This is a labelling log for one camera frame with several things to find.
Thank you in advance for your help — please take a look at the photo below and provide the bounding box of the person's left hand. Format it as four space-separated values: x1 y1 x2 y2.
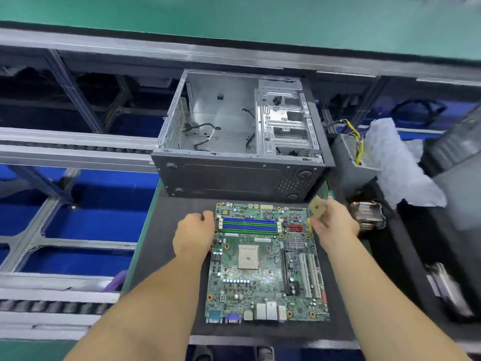
173 210 217 261

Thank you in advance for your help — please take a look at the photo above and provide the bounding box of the person's right hand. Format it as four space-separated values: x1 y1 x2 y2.
308 198 361 253

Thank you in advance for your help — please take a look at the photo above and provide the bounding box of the small gold CPU chip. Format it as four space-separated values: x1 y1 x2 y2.
309 196 329 220

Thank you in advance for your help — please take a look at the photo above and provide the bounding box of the metal heatsink cooler fan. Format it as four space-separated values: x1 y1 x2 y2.
349 201 389 232

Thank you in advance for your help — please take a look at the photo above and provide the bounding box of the grey power supply unit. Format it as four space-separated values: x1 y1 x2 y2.
328 118 383 200

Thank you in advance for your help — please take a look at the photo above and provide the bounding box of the black and silver computer case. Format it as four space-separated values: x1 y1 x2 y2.
151 69 337 202

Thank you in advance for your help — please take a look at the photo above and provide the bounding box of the green motherboard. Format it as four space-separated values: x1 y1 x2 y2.
204 202 332 325

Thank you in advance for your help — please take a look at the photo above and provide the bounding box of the person's right forearm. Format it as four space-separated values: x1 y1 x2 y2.
326 238 471 361

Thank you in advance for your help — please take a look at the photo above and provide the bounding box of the person's left forearm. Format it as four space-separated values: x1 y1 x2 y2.
64 247 213 361

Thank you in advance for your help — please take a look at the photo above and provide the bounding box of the person's left shoe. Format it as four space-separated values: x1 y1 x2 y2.
193 345 216 361

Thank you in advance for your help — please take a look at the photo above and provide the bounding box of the dark grey case side panel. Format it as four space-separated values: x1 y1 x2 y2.
432 150 481 224

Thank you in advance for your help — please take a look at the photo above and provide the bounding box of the grey computer tower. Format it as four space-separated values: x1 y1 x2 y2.
421 105 481 173

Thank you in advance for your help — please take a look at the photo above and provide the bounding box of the small purple object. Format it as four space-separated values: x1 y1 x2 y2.
112 270 129 291

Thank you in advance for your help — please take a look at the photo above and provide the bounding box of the white bubble wrap bag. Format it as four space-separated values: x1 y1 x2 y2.
367 118 449 210

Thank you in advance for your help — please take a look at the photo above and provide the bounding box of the silver hard drive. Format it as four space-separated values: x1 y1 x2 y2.
424 261 475 321

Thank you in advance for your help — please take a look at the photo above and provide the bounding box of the green conveyor belt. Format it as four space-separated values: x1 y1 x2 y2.
0 0 481 66

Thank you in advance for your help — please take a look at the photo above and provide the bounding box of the black cable loop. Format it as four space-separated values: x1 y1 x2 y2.
391 97 449 123

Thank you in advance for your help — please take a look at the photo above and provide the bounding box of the aluminium roller conveyor rail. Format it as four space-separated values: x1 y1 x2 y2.
0 127 160 174

